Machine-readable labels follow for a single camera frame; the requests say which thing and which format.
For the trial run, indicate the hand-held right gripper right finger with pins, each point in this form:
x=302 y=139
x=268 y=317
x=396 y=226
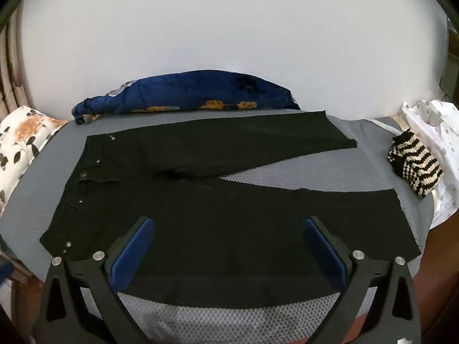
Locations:
x=324 y=256

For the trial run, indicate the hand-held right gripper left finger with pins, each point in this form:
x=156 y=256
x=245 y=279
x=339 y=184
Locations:
x=132 y=256

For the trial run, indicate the black pants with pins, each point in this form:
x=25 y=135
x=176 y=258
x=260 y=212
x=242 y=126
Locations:
x=229 y=222

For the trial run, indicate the grey mesh mat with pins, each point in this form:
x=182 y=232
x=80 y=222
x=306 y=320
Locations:
x=229 y=324

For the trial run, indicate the black and cream striped knit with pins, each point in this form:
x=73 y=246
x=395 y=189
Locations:
x=412 y=165

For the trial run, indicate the white floral pillow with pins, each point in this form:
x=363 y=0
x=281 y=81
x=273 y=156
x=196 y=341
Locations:
x=21 y=139

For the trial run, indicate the white dotted cloth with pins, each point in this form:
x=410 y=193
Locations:
x=435 y=125

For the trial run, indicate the blue floral blanket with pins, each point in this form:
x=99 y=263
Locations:
x=186 y=91

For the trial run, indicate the dark wooden cabinet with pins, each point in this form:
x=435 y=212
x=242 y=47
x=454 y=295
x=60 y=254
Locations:
x=451 y=79

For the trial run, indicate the brown curtain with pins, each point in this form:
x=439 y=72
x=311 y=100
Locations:
x=9 y=71

